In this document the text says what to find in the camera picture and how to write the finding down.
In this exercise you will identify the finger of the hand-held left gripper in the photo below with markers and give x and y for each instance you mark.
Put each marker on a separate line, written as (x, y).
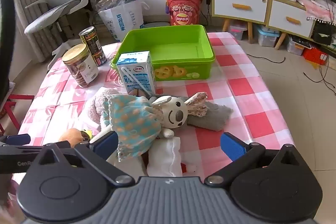
(23, 149)
(15, 139)

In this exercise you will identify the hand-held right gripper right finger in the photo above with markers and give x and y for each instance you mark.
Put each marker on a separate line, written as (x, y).
(232, 146)

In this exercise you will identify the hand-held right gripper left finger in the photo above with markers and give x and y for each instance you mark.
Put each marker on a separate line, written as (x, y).
(105, 144)

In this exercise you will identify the orange plush toy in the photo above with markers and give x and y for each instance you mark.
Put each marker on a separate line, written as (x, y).
(71, 136)

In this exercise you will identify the pink fuzzy plush toy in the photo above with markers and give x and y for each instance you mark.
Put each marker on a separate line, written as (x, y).
(98, 106)

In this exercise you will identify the red santa hat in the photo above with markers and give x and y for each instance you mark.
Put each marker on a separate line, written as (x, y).
(162, 158)

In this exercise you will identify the rabbit plush doll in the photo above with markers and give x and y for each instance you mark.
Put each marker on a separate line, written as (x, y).
(170, 111)

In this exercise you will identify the green plastic storage box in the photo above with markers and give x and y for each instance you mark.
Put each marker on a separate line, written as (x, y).
(170, 48)

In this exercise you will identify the red stool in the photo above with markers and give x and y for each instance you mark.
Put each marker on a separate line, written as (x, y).
(14, 111)

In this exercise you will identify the pink checkered tablecloth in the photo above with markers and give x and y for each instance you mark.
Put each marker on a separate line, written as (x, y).
(236, 98)

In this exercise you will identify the blue white milk carton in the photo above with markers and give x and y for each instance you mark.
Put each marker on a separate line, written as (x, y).
(136, 74)

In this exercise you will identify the gold lid cookie jar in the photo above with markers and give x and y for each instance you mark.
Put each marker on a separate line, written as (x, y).
(81, 69)

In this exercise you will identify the dark curved object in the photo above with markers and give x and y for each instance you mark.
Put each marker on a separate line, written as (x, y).
(6, 43)

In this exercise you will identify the tall black tin can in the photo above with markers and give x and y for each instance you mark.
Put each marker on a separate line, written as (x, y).
(93, 43)

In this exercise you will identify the clear storage bin blue lid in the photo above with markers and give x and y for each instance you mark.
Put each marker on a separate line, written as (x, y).
(266, 36)

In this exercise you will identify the clear storage bin pink contents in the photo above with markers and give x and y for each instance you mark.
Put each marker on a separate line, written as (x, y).
(237, 31)

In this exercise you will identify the white printed shopping bag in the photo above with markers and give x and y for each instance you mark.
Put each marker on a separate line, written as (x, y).
(123, 19)

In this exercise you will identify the low wooden drawer cabinet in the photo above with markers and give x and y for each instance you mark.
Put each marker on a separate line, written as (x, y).
(288, 16)

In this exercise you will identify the red snack bucket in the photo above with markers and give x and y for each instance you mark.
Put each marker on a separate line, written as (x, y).
(183, 11)

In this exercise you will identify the pink cloth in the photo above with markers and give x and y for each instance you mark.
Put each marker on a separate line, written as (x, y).
(317, 10)

